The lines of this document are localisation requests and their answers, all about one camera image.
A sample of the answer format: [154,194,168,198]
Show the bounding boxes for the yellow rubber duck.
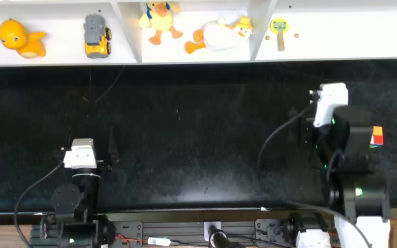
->
[0,18,47,59]

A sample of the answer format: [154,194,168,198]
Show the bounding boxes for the yellow plush duck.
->
[138,1,184,45]

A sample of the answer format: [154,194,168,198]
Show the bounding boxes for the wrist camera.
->
[309,82,349,128]
[63,138,98,169]

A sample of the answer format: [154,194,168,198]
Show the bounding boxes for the white plush duck with hat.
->
[184,15,254,54]

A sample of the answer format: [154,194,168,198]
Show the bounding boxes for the mounting rail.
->
[29,220,337,248]

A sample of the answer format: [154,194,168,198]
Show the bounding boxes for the grey and yellow toy truck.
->
[83,13,113,59]

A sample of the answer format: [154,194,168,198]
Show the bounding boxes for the yellow rattle drum toy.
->
[265,17,300,52]

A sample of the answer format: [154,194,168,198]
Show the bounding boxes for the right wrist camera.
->
[309,82,349,128]

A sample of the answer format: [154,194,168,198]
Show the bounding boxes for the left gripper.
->
[96,126,121,172]

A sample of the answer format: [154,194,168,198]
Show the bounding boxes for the white shelf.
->
[0,0,397,68]

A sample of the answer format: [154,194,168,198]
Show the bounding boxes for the many-coloured puzzle cube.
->
[369,125,385,149]

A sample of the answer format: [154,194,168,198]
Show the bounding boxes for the black cable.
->
[256,103,371,248]
[13,161,65,248]

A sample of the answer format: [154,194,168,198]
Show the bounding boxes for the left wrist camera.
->
[63,138,98,169]

